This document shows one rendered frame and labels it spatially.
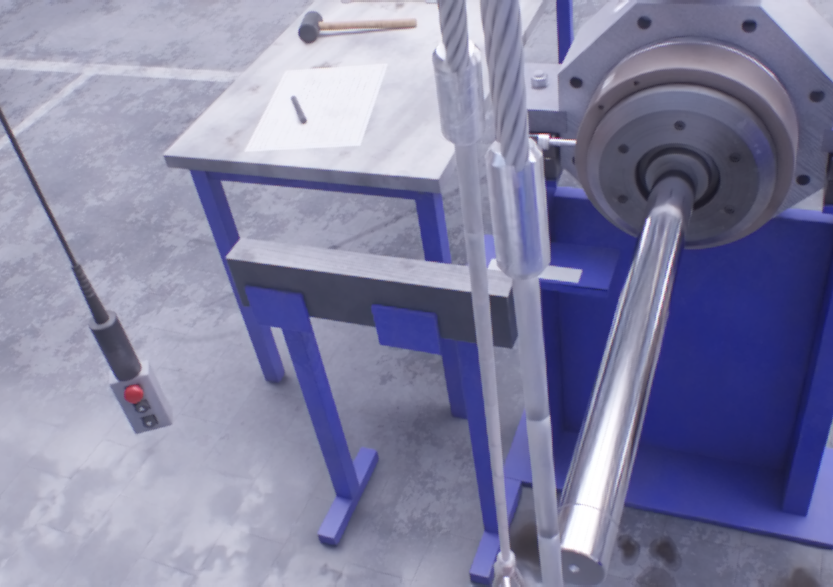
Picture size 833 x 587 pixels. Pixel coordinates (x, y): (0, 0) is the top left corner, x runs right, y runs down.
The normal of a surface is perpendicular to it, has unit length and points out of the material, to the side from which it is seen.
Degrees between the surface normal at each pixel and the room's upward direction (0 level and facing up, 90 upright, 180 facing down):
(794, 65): 90
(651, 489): 0
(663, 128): 90
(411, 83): 0
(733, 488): 0
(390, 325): 90
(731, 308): 90
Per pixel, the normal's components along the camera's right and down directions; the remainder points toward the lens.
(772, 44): -0.36, 0.65
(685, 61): -0.16, -0.75
